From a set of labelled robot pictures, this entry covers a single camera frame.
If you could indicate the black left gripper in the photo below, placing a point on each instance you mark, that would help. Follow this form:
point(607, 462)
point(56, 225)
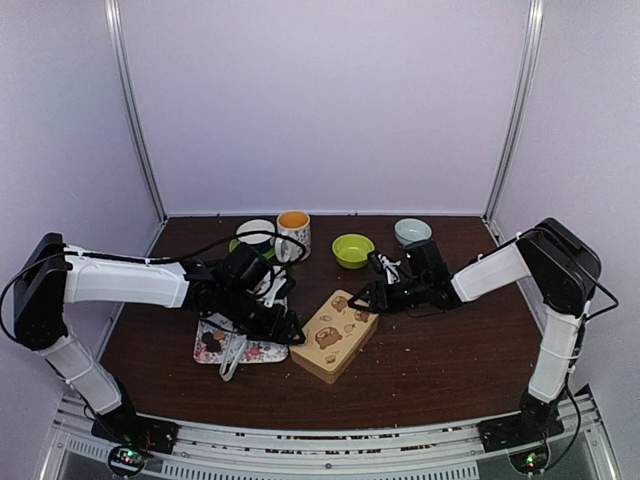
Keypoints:
point(268, 330)

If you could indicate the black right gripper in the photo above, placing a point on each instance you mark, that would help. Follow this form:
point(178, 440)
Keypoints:
point(374, 291)

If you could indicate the bear print tin lid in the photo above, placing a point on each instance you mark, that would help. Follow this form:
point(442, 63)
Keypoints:
point(334, 327)

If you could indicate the tan tin box base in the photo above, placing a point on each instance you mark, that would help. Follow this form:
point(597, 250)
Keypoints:
point(330, 366)

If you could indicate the silver metal tongs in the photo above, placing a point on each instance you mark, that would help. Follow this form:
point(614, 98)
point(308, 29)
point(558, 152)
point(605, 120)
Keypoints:
point(233, 353)

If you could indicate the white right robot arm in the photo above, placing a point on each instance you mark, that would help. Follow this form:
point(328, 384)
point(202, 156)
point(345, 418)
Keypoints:
point(548, 256)

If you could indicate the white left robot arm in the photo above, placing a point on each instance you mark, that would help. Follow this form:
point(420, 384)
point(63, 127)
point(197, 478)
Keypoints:
point(59, 282)

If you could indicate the floral rectangular tray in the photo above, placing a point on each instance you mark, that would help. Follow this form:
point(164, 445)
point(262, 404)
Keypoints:
point(256, 352)

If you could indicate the lime green bowl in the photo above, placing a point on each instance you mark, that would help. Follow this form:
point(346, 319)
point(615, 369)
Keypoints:
point(351, 250)

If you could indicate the green saucer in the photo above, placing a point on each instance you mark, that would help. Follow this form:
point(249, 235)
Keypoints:
point(235, 246)

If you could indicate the light blue ceramic bowl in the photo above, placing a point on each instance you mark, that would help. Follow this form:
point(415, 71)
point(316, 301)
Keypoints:
point(411, 230)

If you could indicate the white mug orange interior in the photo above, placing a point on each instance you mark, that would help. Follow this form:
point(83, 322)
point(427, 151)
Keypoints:
point(294, 242)

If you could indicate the dark cup white interior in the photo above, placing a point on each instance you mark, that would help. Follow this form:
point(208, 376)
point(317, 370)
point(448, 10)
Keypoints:
point(256, 232)

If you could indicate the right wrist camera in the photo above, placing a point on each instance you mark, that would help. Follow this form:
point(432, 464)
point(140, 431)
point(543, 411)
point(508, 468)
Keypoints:
point(385, 266)

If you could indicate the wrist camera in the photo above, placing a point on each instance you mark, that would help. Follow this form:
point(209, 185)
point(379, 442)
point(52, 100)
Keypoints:
point(385, 266)
point(276, 288)

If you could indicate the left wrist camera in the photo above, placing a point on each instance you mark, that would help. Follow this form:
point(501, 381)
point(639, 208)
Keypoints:
point(276, 288)

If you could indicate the front aluminium rail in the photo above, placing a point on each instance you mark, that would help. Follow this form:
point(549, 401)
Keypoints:
point(441, 451)

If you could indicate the right aluminium frame post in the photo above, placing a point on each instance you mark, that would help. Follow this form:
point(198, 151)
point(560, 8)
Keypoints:
point(526, 73)

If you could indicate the aluminium frame post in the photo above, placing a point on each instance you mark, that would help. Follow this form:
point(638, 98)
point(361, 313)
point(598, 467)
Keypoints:
point(526, 73)
point(116, 34)

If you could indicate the left aluminium frame post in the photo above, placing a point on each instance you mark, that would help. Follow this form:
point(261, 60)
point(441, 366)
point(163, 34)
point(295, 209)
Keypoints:
point(116, 34)

